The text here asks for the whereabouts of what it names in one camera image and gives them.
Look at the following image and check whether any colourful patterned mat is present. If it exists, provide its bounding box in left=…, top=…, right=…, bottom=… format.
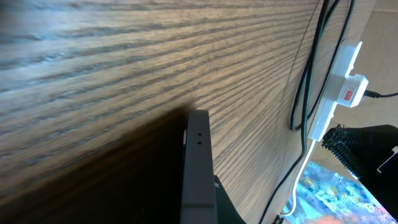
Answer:
left=284, top=162, right=397, bottom=224

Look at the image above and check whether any white USB charger adapter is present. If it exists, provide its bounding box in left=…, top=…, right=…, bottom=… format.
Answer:
left=336, top=74, right=369, bottom=108

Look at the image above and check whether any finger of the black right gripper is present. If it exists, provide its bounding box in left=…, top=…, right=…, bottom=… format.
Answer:
left=322, top=124, right=397, bottom=218

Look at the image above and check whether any black charging cable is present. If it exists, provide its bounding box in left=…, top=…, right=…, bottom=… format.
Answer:
left=257, top=0, right=398, bottom=224

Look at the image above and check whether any black smartphone with lit screen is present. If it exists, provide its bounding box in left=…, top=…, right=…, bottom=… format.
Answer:
left=180, top=110, right=218, bottom=224

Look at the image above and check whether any white power strip cord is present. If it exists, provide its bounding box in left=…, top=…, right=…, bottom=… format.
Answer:
left=279, top=139, right=318, bottom=217

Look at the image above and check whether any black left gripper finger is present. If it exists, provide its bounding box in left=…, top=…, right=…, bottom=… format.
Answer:
left=214, top=175, right=246, bottom=224

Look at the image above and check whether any white power strip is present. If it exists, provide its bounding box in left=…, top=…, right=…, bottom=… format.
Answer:
left=308, top=41, right=363, bottom=142

